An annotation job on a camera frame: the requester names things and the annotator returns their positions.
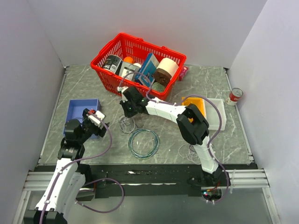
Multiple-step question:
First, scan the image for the blue plastic bin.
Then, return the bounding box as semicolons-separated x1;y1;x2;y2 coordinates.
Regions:
63;98;105;139

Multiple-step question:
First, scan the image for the black cylindrical can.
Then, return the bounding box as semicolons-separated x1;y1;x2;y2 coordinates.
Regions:
102;55;123;75

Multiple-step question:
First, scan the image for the green blue wire coil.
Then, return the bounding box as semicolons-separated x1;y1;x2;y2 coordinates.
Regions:
127;128;160;160

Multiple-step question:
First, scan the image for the blue Harrys box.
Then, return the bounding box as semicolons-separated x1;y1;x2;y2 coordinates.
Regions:
134;53;159;87

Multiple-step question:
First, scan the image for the white plastic bin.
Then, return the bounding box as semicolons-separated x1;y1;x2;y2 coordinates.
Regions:
204;98;227;131

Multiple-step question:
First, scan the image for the yellow plastic bin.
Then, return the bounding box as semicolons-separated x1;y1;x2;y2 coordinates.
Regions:
177;97;208;126

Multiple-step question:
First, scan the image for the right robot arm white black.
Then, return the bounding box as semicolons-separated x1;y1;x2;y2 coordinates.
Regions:
117;86;224;186

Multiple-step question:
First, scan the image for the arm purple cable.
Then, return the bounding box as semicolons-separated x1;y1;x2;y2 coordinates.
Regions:
119;71;232;204
38;114;125;224

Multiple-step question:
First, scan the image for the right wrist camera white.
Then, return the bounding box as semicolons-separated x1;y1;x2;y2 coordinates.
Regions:
117;86;128;96

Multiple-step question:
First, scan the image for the purple wire bundle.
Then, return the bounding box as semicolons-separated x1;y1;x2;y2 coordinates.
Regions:
118;115;136;135

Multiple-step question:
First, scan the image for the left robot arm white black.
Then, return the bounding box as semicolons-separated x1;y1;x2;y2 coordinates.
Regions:
23;111;108;224

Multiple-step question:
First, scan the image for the red white soup can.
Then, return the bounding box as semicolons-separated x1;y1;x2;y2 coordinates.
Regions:
226;88;243;106

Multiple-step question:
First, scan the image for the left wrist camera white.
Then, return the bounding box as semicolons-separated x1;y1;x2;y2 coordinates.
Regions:
83;108;106;127

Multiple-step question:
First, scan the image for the red plastic shopping basket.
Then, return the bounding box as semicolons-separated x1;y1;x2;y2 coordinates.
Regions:
91;33;186;100

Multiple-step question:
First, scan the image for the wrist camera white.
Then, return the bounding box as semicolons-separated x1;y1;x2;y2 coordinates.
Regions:
117;86;128;96
83;108;106;127

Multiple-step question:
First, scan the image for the pink small box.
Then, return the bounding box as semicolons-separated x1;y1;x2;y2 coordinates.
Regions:
178;66;189;81

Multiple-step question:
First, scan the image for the brown roll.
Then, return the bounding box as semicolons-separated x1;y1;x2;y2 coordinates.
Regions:
153;68;172;86

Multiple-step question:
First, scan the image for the green scouring sponge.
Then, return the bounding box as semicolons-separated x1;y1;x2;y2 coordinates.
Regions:
152;82;165;92

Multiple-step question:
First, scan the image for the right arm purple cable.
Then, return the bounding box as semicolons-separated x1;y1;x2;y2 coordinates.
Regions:
119;71;232;204

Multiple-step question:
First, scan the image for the orange fruit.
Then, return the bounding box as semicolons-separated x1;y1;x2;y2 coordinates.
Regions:
123;56;135;64

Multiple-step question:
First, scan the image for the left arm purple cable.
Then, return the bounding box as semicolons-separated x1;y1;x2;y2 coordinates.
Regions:
38;114;125;224

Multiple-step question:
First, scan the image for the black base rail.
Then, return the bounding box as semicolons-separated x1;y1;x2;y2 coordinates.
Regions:
34;164;257;199

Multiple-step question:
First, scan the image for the grey labelled pouch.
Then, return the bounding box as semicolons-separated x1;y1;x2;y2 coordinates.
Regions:
119;62;141;81

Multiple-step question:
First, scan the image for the aluminium frame rail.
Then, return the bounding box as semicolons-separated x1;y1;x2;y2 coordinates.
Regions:
228;169;270;189

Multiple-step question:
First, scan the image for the white paper towel roll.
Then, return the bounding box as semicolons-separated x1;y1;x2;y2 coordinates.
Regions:
157;58;179;79

